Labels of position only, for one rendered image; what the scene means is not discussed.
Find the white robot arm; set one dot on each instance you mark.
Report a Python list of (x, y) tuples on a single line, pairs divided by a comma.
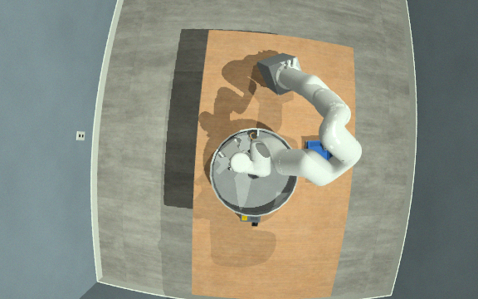
[(307, 163)]

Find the blue tray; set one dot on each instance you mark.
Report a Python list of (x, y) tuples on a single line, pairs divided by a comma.
[(317, 146)]

